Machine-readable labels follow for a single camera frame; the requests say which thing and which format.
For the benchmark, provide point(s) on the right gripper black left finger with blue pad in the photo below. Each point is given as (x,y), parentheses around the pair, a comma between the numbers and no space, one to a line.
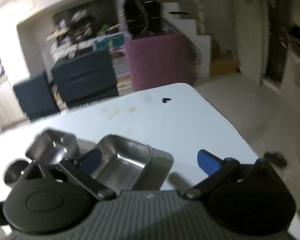
(79,171)

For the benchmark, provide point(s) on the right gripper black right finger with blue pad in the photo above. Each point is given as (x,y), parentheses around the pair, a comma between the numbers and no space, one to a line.
(219,172)

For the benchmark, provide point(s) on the square steel container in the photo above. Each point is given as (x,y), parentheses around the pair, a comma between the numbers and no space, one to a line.
(124,162)

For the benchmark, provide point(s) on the rectangular steel container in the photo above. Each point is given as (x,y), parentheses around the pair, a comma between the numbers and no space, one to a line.
(51,146)

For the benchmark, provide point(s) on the round steel bowl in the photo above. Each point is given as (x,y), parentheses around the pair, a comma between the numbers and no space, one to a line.
(14,171)

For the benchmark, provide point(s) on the left dark blue chair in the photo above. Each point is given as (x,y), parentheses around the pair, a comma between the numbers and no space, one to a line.
(35,97)

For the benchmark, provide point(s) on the dark blue chair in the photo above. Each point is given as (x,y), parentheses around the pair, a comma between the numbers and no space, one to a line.
(86,78)
(35,97)

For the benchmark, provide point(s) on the right dark blue chair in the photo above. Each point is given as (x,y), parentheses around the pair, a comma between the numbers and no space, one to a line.
(86,78)

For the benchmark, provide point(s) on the teal prizon sign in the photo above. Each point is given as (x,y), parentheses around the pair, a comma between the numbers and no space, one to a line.
(109,43)

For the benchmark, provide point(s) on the maroon chair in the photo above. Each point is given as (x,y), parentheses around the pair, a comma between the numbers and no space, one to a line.
(160,60)

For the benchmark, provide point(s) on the cluttered white shelf unit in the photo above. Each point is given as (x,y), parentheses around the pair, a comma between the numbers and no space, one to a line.
(71,33)

